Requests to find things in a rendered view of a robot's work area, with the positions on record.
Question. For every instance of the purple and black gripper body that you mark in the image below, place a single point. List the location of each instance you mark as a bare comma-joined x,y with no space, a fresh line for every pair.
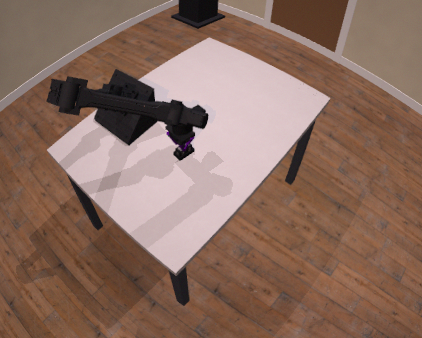
178,134

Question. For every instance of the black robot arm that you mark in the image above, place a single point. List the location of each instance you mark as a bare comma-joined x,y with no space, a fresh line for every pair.
63,94

